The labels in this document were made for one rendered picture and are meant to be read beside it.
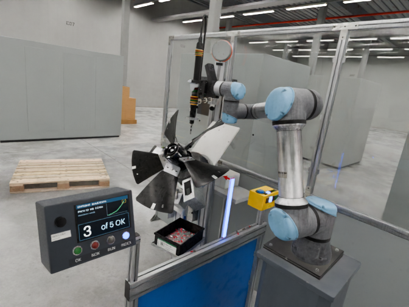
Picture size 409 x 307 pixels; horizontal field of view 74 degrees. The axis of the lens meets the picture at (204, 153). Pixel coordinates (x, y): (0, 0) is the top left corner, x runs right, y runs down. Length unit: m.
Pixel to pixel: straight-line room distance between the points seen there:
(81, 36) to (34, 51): 7.48
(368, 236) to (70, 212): 1.57
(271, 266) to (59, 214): 0.78
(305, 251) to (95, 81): 6.46
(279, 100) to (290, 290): 0.69
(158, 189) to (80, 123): 5.63
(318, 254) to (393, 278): 0.82
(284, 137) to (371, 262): 1.15
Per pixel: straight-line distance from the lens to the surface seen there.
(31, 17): 13.63
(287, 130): 0.97
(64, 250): 0.89
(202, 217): 2.05
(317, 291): 1.10
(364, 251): 1.92
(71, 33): 13.96
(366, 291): 2.02
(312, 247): 1.14
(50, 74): 6.79
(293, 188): 0.99
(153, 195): 1.55
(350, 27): 1.87
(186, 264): 1.31
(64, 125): 6.97
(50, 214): 0.86
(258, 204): 1.55
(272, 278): 1.19
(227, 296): 1.79
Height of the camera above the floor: 1.62
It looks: 14 degrees down
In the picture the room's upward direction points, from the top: 7 degrees clockwise
